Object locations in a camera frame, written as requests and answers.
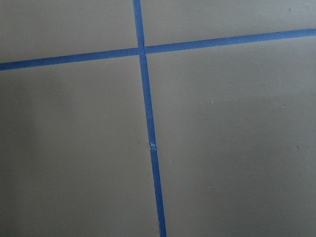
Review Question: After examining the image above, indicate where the blue tape line lengthwise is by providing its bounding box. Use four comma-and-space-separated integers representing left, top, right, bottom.
133, 0, 167, 237

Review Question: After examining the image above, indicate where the blue tape line crosswise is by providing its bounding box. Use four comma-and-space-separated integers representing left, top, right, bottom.
0, 29, 316, 71

